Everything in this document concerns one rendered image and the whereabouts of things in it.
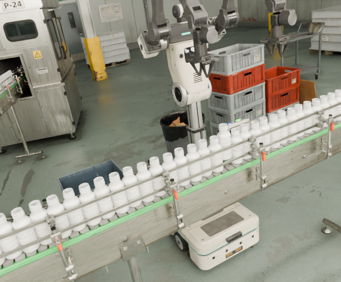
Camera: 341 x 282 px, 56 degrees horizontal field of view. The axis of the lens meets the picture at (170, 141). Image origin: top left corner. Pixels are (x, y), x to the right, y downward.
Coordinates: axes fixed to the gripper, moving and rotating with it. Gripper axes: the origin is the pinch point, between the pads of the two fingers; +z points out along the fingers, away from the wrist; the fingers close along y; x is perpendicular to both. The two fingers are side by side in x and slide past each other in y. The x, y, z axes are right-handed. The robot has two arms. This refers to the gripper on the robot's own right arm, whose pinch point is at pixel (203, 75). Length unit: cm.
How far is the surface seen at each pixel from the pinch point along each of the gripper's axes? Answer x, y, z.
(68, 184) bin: -66, -43, 50
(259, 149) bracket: 7.8, 25.9, 31.8
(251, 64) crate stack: 171, -159, 47
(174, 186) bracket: -36, 25, 32
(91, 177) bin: -53, -43, 51
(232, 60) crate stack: 142, -155, 36
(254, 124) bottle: 13.8, 16.4, 24.4
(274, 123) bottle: 25.6, 17.1, 27.4
